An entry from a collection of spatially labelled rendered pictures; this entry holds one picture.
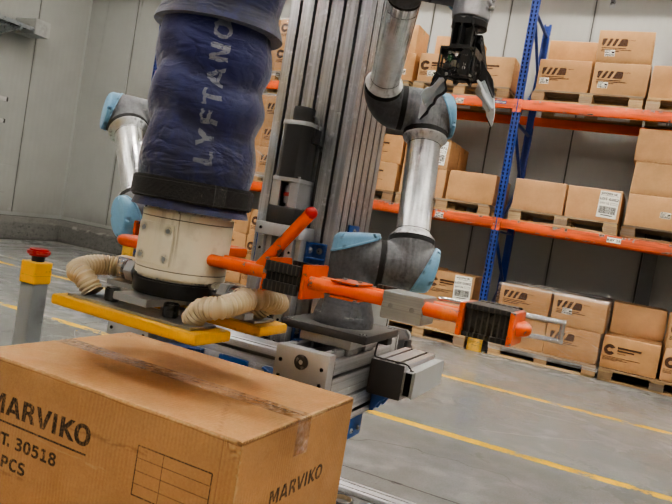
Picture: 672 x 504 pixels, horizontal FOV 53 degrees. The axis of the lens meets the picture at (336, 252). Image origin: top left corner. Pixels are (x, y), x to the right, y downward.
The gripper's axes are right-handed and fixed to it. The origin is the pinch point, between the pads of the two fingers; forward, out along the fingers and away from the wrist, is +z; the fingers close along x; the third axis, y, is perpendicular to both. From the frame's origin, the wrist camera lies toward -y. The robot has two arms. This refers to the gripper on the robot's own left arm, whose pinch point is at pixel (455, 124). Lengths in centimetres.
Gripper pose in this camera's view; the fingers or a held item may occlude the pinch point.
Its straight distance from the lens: 142.3
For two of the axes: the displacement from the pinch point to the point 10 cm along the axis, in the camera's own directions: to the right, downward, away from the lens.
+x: 9.0, 1.7, -4.1
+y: -4.1, -0.2, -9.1
